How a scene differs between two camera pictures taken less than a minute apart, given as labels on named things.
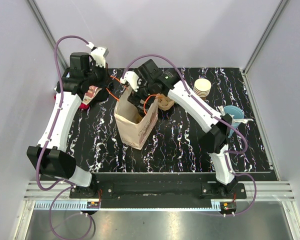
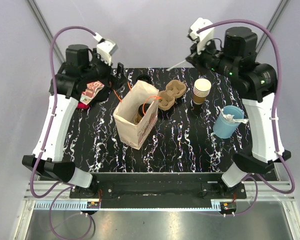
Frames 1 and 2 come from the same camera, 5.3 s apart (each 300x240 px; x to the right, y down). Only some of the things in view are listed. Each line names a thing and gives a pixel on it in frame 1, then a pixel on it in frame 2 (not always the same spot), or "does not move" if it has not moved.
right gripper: (135, 97) to (195, 59)
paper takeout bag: (136, 129) does not move
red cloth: (82, 106) does not move
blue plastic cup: (238, 113) does not move
